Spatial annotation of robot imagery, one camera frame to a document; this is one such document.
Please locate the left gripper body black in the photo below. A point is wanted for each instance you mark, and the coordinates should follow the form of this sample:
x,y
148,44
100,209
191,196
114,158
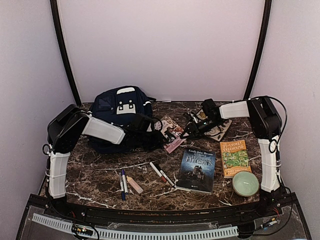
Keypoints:
x,y
149,142

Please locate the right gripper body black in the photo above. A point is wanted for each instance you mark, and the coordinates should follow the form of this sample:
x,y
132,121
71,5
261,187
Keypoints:
x,y
200,130

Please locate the pink illustrated paperback book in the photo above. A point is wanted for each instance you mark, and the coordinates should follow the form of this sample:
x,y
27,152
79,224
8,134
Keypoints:
x,y
171,132

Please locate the navy blue student backpack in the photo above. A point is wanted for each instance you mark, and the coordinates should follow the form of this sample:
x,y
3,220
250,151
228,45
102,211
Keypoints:
x,y
118,106

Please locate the Wuthering Heights blue book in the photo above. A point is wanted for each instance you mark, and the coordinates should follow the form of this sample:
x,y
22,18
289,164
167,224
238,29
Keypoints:
x,y
197,171

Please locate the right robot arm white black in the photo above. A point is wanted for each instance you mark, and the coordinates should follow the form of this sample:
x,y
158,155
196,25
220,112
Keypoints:
x,y
266,124

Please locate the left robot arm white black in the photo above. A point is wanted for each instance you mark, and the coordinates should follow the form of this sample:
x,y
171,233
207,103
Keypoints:
x,y
64,131

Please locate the square floral ceramic plate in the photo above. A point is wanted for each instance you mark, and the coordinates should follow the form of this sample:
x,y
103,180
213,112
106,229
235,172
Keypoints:
x,y
216,133

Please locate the pale peach highlighter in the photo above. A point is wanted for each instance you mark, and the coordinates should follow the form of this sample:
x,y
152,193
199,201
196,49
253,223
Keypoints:
x,y
134,185

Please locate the orange Treehouse paperback book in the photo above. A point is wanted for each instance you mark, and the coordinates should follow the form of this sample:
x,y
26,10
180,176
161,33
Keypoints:
x,y
234,158

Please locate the white marker black cap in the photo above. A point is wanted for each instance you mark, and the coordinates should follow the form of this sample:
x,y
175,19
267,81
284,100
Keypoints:
x,y
164,175

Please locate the white marker red cap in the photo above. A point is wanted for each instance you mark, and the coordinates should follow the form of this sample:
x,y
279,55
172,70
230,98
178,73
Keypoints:
x,y
158,172

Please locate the grey slim pen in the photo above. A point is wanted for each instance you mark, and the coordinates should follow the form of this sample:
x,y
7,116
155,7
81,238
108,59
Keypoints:
x,y
123,197

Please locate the blue capped white pen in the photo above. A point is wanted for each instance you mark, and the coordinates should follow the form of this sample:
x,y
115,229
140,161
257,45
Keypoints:
x,y
124,179

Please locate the pale green ceramic bowl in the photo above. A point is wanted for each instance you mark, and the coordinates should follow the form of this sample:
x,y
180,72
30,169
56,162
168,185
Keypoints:
x,y
245,184

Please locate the small green circuit board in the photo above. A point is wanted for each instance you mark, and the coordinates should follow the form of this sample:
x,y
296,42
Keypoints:
x,y
82,231

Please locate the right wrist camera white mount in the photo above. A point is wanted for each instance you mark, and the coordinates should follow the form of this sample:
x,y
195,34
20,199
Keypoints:
x,y
191,117

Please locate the right black frame post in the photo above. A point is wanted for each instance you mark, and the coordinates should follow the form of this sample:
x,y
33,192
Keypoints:
x,y
259,49

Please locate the black frame post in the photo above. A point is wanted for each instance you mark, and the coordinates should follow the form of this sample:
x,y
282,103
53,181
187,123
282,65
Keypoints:
x,y
63,51
259,49

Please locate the black curved front rail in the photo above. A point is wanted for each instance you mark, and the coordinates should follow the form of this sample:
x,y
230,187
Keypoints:
x,y
239,214

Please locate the white slotted cable duct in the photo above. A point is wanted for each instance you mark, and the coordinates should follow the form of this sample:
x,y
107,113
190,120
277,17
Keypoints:
x,y
123,231

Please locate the left black frame post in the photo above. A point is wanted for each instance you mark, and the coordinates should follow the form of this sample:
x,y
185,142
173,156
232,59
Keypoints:
x,y
63,51

